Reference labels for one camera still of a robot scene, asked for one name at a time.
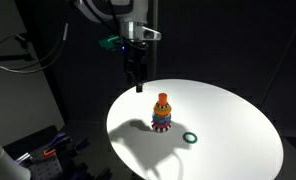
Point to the perforated metal breadboard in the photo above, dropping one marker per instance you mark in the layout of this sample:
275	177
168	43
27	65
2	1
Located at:
44	166

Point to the grey vertical pole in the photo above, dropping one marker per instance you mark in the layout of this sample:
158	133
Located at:
154	56

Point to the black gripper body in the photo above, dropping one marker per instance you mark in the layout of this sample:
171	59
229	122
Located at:
134	63

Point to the orange clip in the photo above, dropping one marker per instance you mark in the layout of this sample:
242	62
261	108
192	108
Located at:
49	152

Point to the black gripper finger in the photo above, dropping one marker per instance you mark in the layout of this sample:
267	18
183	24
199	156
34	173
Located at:
139	87
131	77

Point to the orange stand peg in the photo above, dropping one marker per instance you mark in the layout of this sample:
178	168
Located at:
163	98

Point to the white cylindrical robot base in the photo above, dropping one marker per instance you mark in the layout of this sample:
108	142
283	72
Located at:
4	160

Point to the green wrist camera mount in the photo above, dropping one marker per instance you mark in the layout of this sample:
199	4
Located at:
108	42

